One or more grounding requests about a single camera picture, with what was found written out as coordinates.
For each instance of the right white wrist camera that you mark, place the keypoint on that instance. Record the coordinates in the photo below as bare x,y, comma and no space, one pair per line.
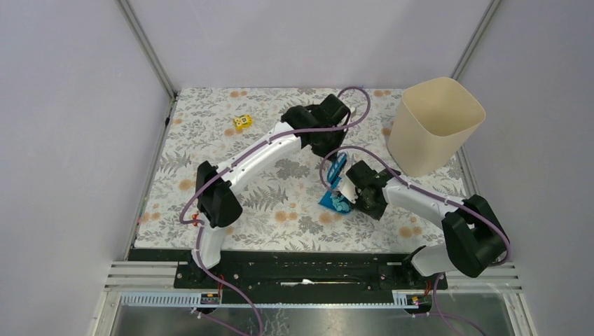
348,190

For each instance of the light blue paper scrap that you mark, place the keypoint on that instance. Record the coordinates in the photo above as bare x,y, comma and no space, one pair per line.
340,204

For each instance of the beige plastic waste bin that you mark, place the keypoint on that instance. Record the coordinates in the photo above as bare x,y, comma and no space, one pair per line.
433,120

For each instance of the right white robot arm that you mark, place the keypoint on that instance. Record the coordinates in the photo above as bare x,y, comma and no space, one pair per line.
473,236

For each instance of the blue dustpan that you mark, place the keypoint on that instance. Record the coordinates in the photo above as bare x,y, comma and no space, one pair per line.
325,201

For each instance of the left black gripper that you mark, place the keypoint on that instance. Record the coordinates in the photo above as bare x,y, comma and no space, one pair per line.
324,152

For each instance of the yellow toy block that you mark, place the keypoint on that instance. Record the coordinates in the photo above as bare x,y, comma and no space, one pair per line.
242,122

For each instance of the blue hand brush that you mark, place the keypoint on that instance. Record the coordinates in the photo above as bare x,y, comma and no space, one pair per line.
333,174

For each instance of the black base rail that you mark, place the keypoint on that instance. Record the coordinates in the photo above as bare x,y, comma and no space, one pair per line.
304,277

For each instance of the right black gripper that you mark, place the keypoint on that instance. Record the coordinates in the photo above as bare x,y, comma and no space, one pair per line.
377,213

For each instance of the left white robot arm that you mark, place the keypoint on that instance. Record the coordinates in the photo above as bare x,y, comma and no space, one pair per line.
318,126

